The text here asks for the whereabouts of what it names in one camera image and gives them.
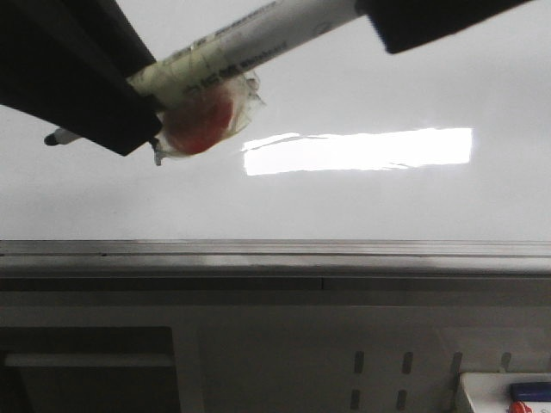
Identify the white pegboard panel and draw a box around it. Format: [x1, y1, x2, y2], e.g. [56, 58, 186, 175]
[173, 305, 550, 412]

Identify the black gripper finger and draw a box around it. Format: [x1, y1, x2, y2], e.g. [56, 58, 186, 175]
[355, 0, 527, 54]
[1, 1, 161, 156]

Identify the white storage bin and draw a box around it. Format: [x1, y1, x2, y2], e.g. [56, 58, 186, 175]
[455, 373, 550, 412]

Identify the blue and red item in bin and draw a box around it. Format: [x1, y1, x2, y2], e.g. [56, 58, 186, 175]
[508, 382, 551, 413]

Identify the dark monitor screen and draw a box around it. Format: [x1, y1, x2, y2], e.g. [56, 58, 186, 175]
[1, 327, 181, 412]

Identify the white whiteboard marker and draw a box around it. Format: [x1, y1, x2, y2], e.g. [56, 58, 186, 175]
[44, 0, 367, 167]

